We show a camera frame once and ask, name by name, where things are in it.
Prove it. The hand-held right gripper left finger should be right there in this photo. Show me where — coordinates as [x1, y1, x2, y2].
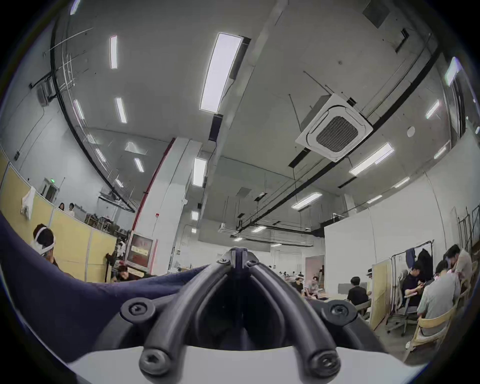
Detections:
[94, 247, 241, 376]

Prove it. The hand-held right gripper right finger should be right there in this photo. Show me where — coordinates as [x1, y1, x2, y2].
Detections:
[236, 247, 389, 378]

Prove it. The dark blue garment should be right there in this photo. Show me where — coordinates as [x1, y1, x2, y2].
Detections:
[0, 212, 226, 366]

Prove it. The group of people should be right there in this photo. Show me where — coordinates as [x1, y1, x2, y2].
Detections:
[285, 274, 328, 299]

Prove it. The red framed cabinet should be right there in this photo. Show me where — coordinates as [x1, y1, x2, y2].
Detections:
[125, 232, 156, 272]

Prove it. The grey office chair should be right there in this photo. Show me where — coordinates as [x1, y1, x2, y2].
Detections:
[386, 270, 419, 336]

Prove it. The wooden chair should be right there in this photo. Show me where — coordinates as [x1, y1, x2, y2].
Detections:
[405, 304, 459, 362]

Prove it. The clothes rack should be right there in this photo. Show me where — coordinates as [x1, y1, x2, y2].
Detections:
[392, 240, 436, 283]

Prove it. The white cloth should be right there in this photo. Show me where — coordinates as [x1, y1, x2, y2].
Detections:
[20, 186, 37, 221]

